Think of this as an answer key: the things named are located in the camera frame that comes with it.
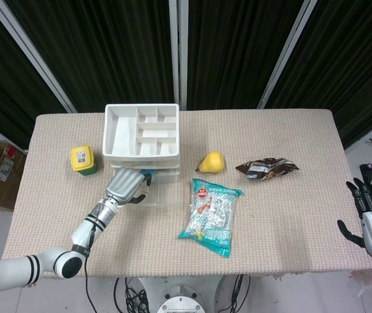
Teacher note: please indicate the blue small item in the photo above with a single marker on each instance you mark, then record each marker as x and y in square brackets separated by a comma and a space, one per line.
[148, 171]

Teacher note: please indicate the teal snack bag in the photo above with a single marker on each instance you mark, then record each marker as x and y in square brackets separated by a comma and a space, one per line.
[210, 218]

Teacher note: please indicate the white plastic drawer cabinet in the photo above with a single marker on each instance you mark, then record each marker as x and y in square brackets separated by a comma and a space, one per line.
[123, 137]

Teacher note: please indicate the yellow pear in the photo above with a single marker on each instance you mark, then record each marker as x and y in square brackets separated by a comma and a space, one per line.
[212, 162]

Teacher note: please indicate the dark brown snack bag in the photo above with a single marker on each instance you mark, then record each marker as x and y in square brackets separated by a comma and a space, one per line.
[267, 169]

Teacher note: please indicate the black curtain panel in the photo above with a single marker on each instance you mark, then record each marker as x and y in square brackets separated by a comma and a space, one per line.
[107, 49]
[0, 81]
[231, 49]
[355, 65]

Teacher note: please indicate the beige waffle tablecloth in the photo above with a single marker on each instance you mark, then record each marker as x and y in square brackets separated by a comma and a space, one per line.
[286, 221]

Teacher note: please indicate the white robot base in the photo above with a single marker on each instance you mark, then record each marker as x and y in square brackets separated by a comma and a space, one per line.
[180, 296]

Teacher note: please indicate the grey partition post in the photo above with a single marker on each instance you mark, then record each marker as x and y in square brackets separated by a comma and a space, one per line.
[286, 55]
[32, 55]
[179, 55]

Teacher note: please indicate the green jar with yellow lid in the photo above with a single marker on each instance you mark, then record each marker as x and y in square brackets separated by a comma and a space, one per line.
[82, 159]

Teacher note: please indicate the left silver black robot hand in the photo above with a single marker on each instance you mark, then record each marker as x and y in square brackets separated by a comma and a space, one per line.
[123, 187]

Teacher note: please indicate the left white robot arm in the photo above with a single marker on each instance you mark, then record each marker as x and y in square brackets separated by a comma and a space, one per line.
[58, 261]

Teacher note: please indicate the clear plastic drawer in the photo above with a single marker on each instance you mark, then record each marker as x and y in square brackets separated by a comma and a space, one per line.
[166, 192]

